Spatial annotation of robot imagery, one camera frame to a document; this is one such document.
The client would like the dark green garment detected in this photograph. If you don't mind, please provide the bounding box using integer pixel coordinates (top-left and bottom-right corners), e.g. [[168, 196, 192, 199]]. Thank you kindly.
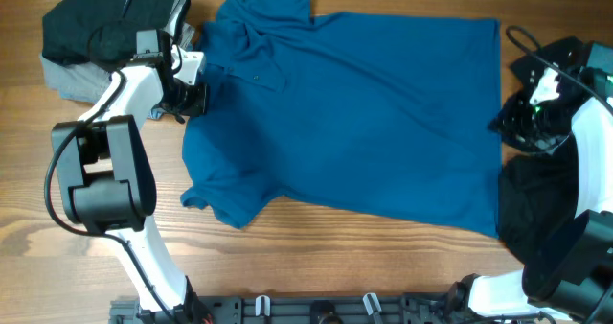
[[497, 36, 612, 263]]

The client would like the blue polo shirt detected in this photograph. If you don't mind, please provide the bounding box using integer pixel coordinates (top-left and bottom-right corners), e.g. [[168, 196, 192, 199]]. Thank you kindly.
[[181, 0, 502, 236]]

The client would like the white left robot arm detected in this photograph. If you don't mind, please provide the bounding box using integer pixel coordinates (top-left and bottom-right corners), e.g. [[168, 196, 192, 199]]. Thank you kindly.
[[44, 30, 211, 323]]

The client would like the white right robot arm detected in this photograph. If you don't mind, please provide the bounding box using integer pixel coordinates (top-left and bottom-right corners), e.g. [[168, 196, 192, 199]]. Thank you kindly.
[[430, 36, 612, 323]]

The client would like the light blue folded garment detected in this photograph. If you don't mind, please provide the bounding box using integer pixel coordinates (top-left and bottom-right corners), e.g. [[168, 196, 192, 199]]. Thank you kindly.
[[148, 108, 165, 120]]

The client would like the black folded garment on stack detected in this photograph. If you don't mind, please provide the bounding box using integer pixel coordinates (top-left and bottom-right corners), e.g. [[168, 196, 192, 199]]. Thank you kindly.
[[42, 0, 185, 68]]

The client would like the grey folded garment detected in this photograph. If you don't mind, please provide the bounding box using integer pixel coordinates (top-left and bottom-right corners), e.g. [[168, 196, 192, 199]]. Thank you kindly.
[[38, 0, 196, 104]]

